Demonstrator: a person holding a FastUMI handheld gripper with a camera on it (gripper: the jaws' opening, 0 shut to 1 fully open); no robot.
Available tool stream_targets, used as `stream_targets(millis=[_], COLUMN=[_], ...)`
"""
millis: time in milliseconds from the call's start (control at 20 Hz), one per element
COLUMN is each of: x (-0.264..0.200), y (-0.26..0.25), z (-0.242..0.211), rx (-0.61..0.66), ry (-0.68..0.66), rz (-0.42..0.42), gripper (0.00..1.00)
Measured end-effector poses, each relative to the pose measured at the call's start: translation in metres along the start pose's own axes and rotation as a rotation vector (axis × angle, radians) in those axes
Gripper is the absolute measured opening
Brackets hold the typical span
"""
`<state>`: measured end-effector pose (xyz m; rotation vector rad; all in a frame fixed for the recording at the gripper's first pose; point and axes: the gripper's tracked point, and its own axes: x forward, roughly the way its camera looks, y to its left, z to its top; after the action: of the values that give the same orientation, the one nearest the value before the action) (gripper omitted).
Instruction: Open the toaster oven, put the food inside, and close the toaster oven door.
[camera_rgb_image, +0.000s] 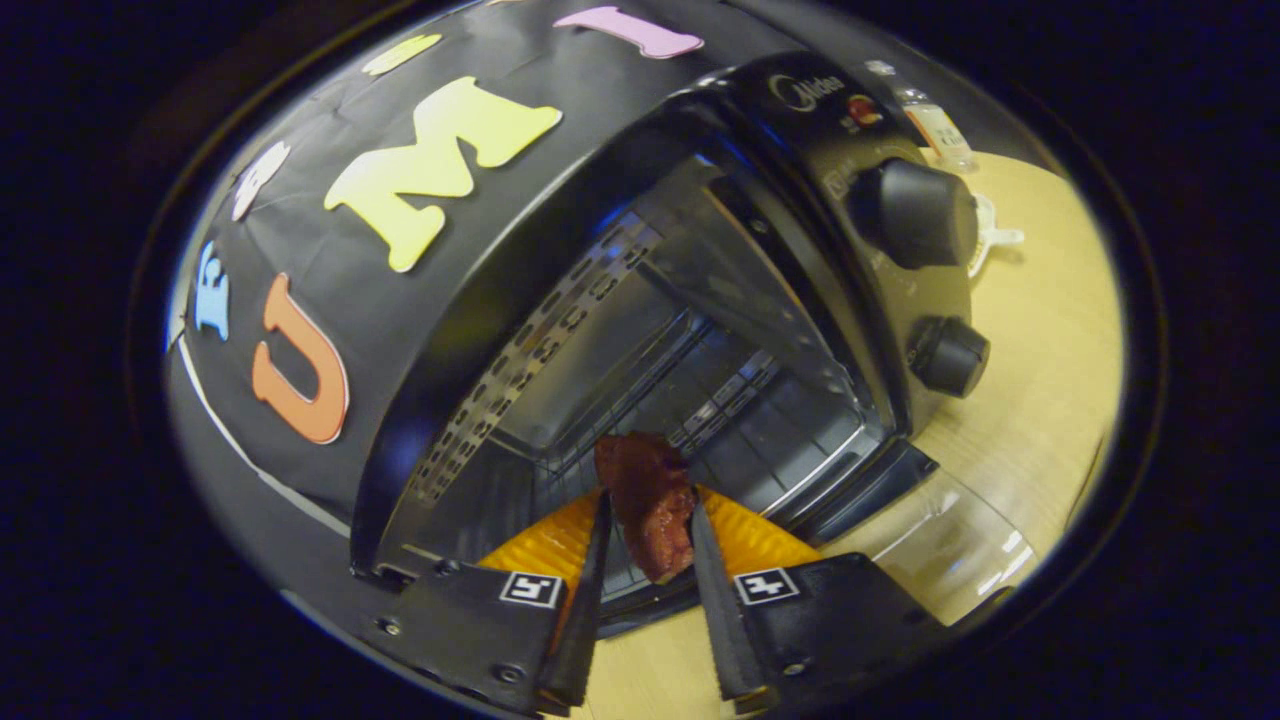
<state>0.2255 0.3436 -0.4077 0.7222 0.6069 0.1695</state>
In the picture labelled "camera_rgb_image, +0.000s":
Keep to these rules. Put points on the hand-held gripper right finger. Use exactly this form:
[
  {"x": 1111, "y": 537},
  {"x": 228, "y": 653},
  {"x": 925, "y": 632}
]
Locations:
[{"x": 715, "y": 600}]

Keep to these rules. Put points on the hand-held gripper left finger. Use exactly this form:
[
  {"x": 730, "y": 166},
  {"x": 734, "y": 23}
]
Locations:
[{"x": 590, "y": 600}]

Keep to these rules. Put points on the red-brown meat slice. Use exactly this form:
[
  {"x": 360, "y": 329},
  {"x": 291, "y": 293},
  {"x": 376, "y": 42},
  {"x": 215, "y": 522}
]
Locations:
[{"x": 650, "y": 500}]

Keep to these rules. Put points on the black toaster oven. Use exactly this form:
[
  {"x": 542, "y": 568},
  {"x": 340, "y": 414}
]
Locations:
[{"x": 800, "y": 140}]

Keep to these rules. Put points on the white divided spice dish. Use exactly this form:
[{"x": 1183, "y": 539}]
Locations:
[{"x": 985, "y": 240}]

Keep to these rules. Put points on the small clear glass bottle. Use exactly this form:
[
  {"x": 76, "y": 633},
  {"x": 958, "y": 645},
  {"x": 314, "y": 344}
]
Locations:
[{"x": 940, "y": 125}]

